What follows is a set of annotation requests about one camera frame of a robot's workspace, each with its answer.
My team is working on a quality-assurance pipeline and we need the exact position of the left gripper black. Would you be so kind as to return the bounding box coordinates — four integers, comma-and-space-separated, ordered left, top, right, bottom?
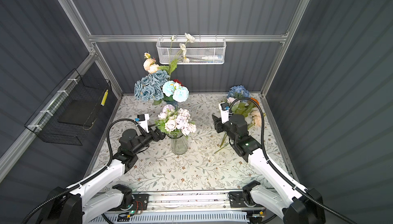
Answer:
132, 122, 169, 156

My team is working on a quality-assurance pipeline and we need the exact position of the pink peach flower bunch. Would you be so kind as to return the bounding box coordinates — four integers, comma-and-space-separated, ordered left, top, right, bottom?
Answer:
155, 104, 197, 139

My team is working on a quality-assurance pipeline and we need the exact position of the clear ribbed glass vase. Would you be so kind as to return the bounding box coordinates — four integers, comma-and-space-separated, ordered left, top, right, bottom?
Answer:
168, 134, 188, 155

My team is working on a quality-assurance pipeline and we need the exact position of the pale blue peony stem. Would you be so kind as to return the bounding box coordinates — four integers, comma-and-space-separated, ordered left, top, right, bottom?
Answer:
162, 81, 189, 103

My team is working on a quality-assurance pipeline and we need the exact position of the dusty blue rose bunch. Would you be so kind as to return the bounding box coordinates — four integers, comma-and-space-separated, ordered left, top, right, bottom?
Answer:
134, 70, 169, 102

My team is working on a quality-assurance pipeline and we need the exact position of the red gerbera flower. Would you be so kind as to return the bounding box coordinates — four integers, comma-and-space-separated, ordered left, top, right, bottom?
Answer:
173, 79, 183, 86

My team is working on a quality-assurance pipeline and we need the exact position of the white peony flower stem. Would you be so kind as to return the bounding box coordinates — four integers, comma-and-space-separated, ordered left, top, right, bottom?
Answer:
143, 53, 160, 74

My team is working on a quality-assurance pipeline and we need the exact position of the white poppy flower stem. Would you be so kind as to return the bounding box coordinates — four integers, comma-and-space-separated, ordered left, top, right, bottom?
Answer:
160, 33, 195, 76

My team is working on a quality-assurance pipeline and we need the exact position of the blue purple glass vase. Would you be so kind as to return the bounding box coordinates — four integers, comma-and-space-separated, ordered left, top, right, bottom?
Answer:
165, 101, 179, 109

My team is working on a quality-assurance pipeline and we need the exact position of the blue hydrangea flower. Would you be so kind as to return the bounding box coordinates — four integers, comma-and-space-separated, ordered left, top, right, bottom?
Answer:
227, 85, 251, 99

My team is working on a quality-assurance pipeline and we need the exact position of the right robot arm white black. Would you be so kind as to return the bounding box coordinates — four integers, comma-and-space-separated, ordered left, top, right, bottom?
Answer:
212, 114, 326, 224

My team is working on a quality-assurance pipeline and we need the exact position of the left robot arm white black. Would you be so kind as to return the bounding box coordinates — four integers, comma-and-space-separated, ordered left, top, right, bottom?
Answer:
36, 128, 166, 224

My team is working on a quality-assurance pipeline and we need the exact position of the peach carnation flower stem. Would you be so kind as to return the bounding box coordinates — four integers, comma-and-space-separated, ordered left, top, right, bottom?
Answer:
249, 110, 265, 128

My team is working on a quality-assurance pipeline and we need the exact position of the floral patterned table mat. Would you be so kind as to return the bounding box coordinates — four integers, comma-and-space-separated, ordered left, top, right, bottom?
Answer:
100, 93, 286, 192

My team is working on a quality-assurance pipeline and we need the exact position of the yellow tag on basket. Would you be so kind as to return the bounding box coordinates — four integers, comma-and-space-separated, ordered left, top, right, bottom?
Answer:
100, 89, 108, 106

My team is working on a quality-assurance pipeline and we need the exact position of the marker pen in basket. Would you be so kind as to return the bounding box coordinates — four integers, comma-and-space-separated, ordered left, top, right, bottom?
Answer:
189, 55, 224, 63

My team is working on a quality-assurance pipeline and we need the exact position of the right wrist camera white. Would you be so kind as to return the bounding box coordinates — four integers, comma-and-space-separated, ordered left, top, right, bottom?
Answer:
219, 102, 230, 124

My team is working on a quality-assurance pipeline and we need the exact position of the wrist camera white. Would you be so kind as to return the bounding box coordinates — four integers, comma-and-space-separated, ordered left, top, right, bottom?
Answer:
219, 102, 230, 124
135, 113, 149, 133

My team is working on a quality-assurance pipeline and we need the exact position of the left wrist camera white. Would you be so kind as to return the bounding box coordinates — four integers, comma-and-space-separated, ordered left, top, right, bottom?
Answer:
135, 113, 149, 133

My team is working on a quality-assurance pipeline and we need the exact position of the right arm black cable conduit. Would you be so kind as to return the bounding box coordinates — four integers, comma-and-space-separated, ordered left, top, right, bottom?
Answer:
228, 97, 360, 224

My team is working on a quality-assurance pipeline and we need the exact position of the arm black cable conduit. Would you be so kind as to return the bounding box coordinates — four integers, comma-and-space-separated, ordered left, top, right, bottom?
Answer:
20, 118, 148, 224
228, 97, 360, 224

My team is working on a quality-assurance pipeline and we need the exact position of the white wire mesh basket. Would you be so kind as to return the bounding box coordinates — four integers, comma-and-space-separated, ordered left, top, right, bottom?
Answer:
156, 38, 227, 65

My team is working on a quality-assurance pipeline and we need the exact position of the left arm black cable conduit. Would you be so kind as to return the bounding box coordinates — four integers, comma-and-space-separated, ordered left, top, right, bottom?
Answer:
20, 118, 148, 224

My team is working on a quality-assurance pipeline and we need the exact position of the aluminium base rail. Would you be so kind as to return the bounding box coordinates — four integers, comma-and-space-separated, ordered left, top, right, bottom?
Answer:
58, 188, 323, 224

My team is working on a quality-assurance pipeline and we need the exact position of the black wire wall basket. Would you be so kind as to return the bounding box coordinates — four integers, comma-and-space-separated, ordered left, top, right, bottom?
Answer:
25, 70, 112, 146

